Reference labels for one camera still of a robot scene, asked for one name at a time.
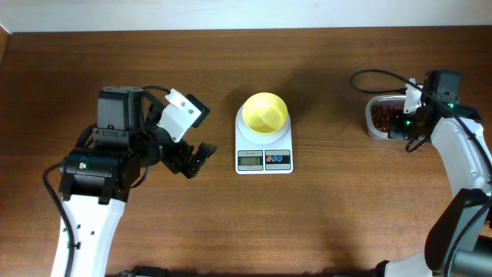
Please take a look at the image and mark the red adzuki beans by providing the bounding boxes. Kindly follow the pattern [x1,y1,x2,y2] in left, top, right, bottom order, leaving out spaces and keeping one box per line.
[371,105,404,132]

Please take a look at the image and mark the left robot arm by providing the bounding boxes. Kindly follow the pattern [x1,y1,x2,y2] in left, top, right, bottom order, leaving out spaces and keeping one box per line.
[42,85,217,276]

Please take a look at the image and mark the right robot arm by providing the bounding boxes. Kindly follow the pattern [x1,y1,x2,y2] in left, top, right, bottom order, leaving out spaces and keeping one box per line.
[374,70,491,277]

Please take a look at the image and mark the white digital kitchen scale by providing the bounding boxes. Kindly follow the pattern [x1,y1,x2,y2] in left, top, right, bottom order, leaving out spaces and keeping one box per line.
[234,106,294,175]

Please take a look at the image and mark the pale yellow plastic bowl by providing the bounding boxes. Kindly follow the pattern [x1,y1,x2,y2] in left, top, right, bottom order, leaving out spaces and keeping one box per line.
[241,92,288,135]

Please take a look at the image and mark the clear plastic container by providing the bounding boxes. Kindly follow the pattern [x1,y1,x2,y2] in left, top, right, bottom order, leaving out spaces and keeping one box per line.
[365,95,416,140]

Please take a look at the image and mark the right black cable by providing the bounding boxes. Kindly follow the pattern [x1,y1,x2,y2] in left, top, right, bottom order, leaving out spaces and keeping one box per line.
[348,68,492,277]

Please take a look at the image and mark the black cable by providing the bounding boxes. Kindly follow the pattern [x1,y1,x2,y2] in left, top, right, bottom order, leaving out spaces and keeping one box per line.
[42,163,78,277]
[348,68,492,277]

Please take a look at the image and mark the left black cable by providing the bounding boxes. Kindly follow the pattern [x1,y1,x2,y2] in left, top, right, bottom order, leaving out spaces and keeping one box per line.
[42,163,78,277]

